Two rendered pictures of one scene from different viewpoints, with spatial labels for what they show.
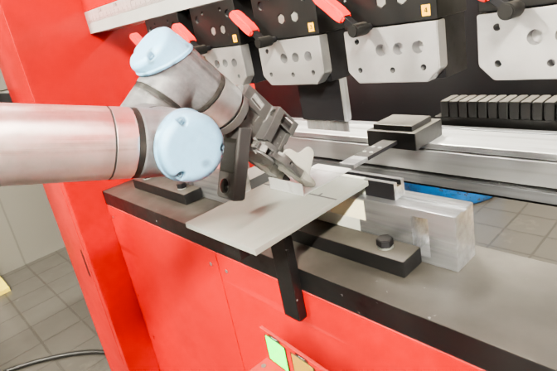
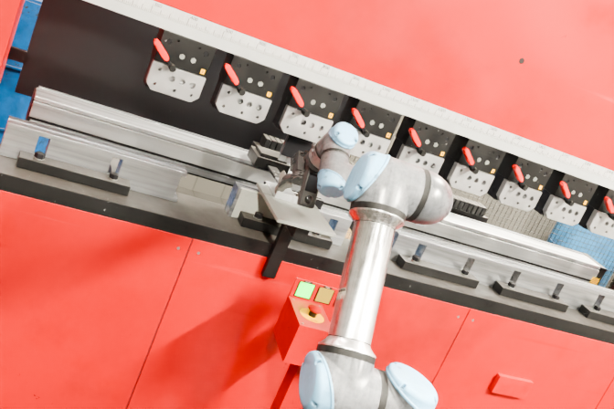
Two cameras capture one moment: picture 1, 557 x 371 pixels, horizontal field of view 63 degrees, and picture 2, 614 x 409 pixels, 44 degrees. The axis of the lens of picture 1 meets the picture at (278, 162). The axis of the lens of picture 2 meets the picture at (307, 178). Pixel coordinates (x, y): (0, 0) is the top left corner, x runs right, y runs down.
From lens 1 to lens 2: 2.05 m
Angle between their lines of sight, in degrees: 70
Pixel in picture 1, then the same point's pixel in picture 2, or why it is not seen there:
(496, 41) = (407, 157)
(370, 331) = (319, 277)
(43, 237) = not seen: outside the picture
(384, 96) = (193, 112)
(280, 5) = (317, 96)
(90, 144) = not seen: hidden behind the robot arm
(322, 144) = (194, 152)
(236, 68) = (259, 111)
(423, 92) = (228, 120)
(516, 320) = not seen: hidden behind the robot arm
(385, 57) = (362, 145)
